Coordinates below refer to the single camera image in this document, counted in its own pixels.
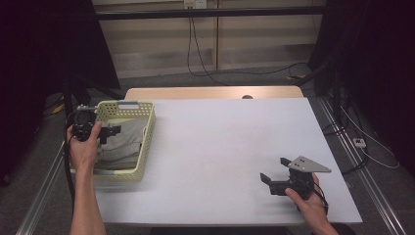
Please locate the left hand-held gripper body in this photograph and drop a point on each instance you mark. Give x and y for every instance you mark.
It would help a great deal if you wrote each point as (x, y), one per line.
(83, 122)

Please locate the white wall socket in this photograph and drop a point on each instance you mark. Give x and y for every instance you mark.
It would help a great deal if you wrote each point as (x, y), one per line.
(195, 3)

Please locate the grey pants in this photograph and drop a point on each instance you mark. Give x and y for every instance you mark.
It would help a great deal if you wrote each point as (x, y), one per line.
(125, 143)

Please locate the wooden table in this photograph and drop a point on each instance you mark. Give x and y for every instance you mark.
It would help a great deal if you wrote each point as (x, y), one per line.
(212, 92)

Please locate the aluminium floor rail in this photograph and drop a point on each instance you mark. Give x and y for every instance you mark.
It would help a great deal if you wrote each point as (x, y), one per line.
(365, 176)
(45, 186)

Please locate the person's left hand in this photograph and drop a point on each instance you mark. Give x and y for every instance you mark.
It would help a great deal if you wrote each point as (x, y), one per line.
(83, 155)

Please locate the black horizontal metal bar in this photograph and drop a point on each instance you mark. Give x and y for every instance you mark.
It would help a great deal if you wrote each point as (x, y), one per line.
(208, 13)

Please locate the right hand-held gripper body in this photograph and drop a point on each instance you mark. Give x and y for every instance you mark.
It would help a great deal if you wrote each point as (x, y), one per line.
(305, 164)

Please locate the white power strip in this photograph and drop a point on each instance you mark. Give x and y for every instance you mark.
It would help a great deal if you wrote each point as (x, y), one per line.
(359, 142)

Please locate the person's right hand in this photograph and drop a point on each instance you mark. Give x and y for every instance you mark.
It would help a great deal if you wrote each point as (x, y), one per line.
(313, 207)

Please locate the black curtain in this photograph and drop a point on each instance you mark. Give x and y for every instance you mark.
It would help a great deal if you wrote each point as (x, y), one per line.
(381, 65)
(39, 65)

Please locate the yellow perforated plastic basket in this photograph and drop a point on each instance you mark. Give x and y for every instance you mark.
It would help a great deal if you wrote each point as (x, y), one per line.
(148, 130)

